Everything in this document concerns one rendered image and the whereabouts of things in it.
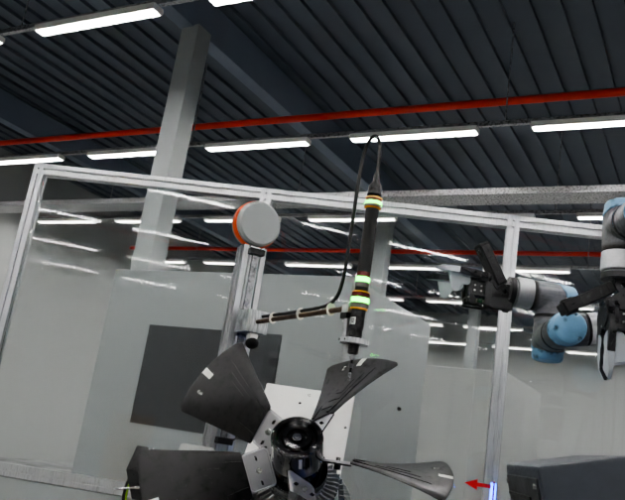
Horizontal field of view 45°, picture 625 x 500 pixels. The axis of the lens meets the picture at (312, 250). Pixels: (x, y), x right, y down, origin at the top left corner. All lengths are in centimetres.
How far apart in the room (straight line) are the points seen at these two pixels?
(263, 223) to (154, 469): 104
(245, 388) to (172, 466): 28
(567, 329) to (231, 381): 81
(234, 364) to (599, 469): 115
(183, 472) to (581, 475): 98
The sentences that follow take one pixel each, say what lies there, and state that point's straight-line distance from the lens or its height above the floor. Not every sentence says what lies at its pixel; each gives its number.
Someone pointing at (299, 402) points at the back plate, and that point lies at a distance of 220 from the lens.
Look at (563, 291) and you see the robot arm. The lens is 192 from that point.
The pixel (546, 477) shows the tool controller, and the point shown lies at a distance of 97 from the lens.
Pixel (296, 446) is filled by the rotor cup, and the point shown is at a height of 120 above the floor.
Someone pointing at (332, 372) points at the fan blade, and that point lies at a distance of 203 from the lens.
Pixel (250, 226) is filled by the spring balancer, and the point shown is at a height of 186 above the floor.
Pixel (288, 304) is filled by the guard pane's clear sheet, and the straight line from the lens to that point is 257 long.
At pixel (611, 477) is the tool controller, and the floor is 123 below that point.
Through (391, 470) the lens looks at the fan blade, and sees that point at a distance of 173.
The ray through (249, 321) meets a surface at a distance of 231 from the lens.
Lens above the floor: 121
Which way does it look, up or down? 14 degrees up
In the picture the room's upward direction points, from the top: 9 degrees clockwise
